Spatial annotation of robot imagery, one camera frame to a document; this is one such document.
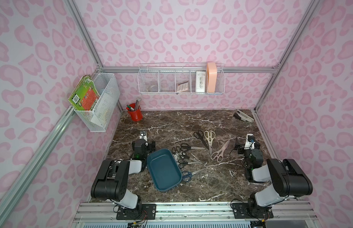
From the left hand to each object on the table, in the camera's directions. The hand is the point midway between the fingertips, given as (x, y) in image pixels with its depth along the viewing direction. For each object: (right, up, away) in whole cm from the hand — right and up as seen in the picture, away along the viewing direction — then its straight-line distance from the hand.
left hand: (145, 138), depth 94 cm
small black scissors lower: (+25, -15, -4) cm, 30 cm away
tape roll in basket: (+6, +33, -1) cm, 33 cm away
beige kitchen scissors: (+45, -1, +7) cm, 45 cm away
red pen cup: (-12, +16, +19) cm, 27 cm away
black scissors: (+38, +1, +9) cm, 39 cm away
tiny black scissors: (+19, -9, +3) cm, 21 cm away
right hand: (+64, +1, -5) cm, 64 cm away
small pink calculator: (+25, +34, 0) cm, 42 cm away
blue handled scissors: (+27, -22, -10) cm, 36 cm away
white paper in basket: (-20, +19, -12) cm, 30 cm away
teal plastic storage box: (+13, -20, -3) cm, 24 cm away
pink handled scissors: (+49, -11, -1) cm, 50 cm away
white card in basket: (+37, +37, -2) cm, 52 cm away
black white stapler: (+72, +16, +19) cm, 76 cm away
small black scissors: (+27, -12, -1) cm, 29 cm away
